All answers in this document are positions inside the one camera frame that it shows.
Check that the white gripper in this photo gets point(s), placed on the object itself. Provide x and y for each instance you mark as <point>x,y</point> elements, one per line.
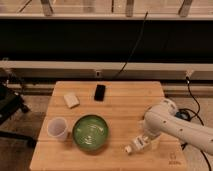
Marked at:
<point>150,140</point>

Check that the white plastic bottle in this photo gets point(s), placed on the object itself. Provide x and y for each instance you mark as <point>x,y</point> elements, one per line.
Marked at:
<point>138,144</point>

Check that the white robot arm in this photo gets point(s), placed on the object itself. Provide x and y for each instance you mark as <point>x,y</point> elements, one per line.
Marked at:
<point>160,117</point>

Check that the green ceramic bowl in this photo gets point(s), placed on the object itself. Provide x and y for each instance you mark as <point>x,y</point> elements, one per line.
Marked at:
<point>90,132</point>

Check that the blue connector box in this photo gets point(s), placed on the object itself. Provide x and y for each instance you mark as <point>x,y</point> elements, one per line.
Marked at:
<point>181,116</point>

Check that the black smartphone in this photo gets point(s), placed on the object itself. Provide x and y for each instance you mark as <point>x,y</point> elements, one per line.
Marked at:
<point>99,92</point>

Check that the translucent plastic cup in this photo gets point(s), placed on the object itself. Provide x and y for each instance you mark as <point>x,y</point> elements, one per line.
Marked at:
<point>58,128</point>

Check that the black office chair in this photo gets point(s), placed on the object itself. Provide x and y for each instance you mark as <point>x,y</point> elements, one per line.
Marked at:
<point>10,102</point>

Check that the white wall socket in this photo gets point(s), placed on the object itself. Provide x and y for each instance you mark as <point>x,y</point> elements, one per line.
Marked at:
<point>98,74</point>

